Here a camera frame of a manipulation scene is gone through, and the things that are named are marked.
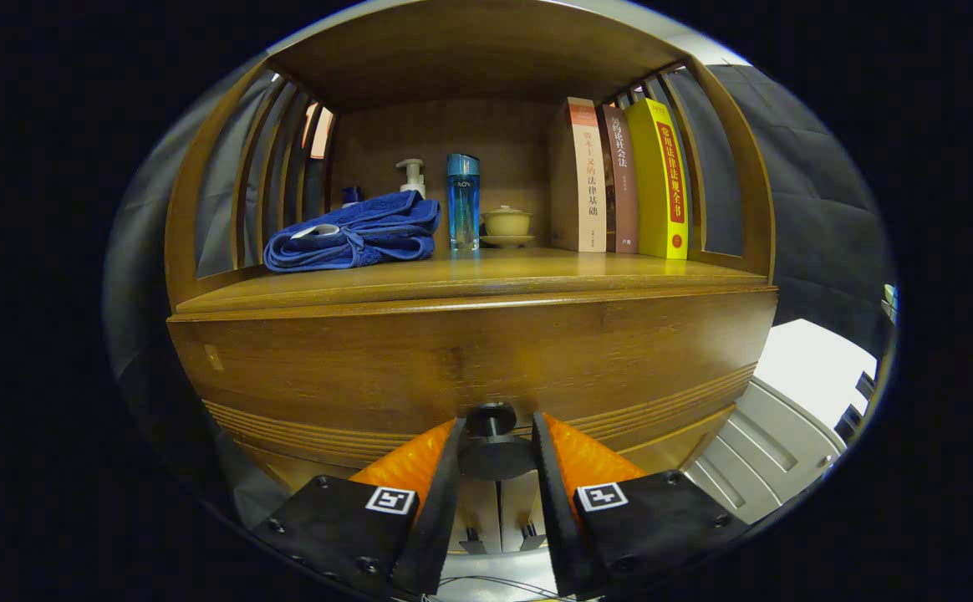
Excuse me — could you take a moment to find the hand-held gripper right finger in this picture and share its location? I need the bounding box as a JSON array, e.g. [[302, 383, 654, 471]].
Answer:
[[531, 411, 751, 596]]

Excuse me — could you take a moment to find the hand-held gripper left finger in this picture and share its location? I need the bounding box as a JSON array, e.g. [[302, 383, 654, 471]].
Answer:
[[252, 416, 464, 599]]

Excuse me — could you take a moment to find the wooden drawer with black knob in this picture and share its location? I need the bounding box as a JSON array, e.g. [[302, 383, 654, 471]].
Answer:
[[167, 284, 780, 484]]

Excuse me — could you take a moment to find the wooden countertop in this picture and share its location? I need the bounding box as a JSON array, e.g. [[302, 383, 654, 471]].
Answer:
[[176, 247, 770, 317]]

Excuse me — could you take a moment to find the wooden cabinet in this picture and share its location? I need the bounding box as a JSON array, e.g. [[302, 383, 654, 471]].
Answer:
[[165, 0, 780, 553]]

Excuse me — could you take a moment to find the blue folded towel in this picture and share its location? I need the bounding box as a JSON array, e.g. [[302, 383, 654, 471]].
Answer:
[[263, 190, 442, 274]]

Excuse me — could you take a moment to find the tan lidded teacup with saucer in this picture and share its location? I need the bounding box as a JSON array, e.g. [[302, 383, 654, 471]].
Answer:
[[480, 205, 537, 248]]

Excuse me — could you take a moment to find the white table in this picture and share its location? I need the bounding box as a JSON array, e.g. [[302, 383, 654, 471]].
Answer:
[[683, 318, 880, 528]]

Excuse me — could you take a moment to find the blue glass bottle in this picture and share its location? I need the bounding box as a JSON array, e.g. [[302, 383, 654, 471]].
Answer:
[[446, 153, 481, 252]]

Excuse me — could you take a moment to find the brown book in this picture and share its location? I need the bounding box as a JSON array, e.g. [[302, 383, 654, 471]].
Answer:
[[597, 104, 639, 254]]

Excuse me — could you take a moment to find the beige book with orange band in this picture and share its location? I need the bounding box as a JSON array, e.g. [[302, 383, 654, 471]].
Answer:
[[549, 97, 608, 253]]

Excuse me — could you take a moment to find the white pump bottle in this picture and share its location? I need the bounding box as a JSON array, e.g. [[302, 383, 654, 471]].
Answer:
[[395, 158, 427, 200]]

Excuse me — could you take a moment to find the yellow book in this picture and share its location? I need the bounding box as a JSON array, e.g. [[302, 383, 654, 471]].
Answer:
[[624, 98, 690, 260]]

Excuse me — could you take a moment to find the black backdrop cloth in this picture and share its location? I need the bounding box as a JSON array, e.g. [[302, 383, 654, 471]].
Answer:
[[104, 63, 895, 528]]

